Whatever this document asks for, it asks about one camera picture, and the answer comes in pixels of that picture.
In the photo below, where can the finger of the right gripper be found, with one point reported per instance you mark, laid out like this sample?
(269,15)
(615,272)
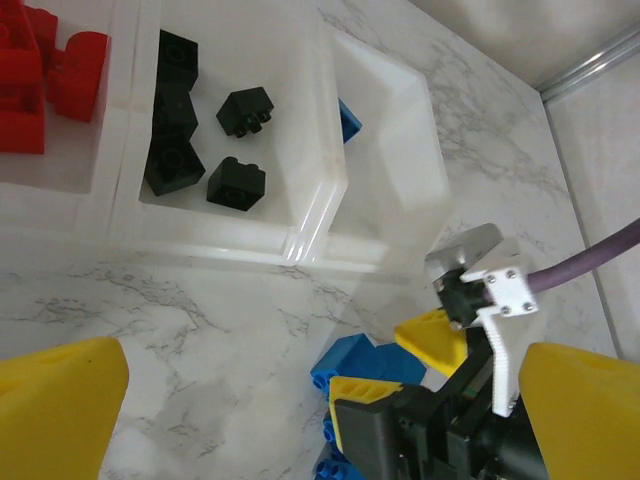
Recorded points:
(390,435)
(435,342)

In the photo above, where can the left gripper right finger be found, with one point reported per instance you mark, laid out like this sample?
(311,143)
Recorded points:
(590,420)

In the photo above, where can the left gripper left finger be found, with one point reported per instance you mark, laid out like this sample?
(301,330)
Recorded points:
(55,410)

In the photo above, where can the blue lego brick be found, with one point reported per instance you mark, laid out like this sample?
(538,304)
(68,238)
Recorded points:
(395,365)
(345,360)
(332,470)
(329,430)
(348,122)

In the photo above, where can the black lego brick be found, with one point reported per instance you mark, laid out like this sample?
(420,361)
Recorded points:
(172,167)
(245,112)
(177,55)
(172,110)
(235,182)

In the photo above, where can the red lego brick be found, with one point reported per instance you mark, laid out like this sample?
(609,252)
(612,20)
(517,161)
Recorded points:
(75,75)
(42,22)
(10,20)
(17,100)

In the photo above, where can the aluminium frame post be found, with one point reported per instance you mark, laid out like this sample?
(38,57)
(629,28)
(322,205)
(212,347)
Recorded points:
(590,62)

